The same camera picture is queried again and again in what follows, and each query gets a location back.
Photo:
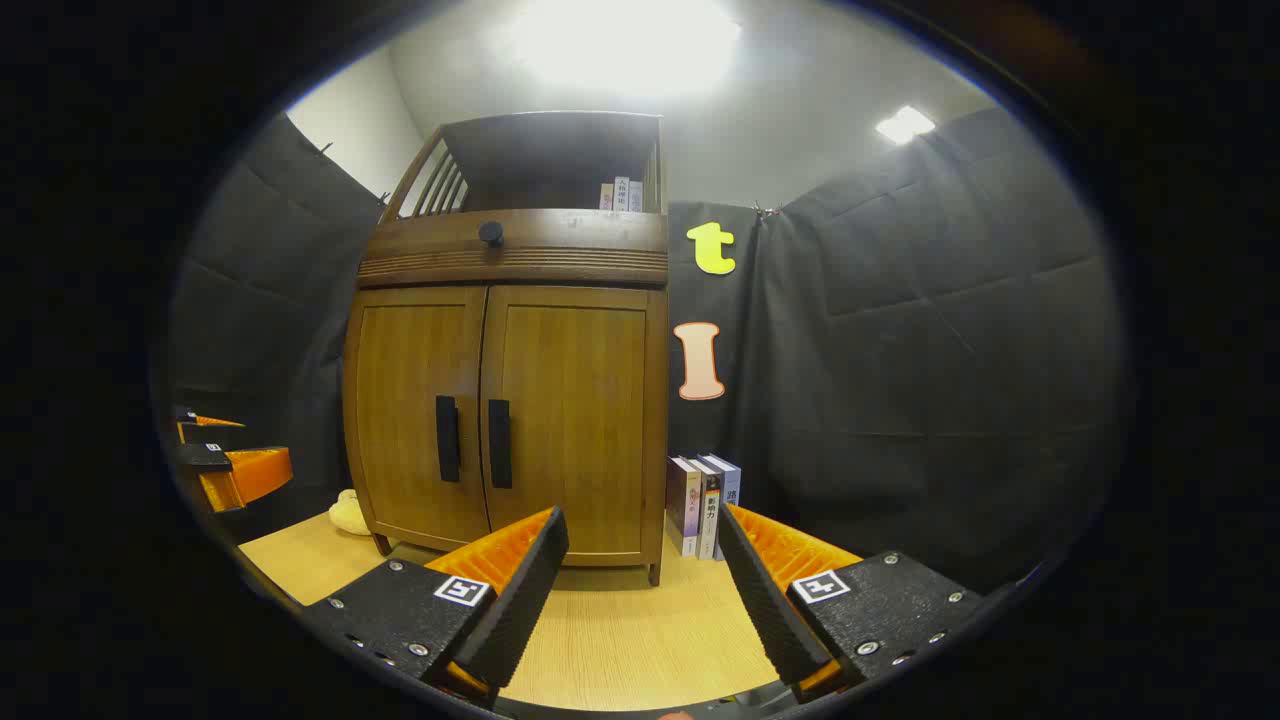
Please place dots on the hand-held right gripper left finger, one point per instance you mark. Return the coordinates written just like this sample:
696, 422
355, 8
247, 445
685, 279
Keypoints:
520, 600

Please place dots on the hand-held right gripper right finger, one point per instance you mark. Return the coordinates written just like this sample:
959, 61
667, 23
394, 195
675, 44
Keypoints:
765, 600

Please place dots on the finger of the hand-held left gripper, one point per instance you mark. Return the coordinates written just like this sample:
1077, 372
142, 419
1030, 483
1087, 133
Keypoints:
240, 478
198, 426

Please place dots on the wooden shoe cabinet door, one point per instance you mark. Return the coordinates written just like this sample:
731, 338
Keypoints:
580, 420
400, 400

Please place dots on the wooden double-door shoe cabinet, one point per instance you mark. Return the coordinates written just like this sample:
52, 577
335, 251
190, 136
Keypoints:
560, 225

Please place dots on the cream plush toy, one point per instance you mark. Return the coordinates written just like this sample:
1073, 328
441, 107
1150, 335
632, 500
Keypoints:
350, 514

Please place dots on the grey blue book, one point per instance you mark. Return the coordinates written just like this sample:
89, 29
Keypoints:
730, 485

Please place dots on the purple cover book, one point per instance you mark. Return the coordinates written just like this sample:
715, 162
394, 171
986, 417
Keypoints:
684, 505

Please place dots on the black backdrop cloth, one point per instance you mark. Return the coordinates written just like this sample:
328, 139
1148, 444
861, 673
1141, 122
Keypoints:
900, 350

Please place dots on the black round knob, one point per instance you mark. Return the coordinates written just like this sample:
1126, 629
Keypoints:
491, 234

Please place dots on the small ceiling light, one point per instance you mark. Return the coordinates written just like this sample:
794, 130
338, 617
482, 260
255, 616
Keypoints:
905, 124

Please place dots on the large ceiling light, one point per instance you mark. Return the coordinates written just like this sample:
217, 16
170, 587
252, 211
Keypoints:
625, 45

